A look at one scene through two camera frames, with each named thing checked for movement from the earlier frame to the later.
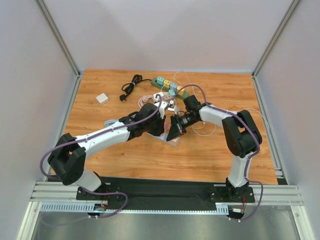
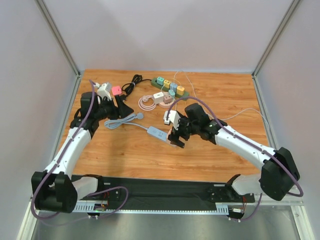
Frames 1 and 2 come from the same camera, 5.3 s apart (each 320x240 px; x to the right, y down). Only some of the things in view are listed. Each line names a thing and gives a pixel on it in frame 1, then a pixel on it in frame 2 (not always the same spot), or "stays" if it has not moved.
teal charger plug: (160, 80) stays
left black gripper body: (158, 125) -> (116, 108)
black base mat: (124, 193) stays
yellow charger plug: (167, 83) stays
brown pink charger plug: (167, 97) stays
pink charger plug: (167, 126) -> (116, 90)
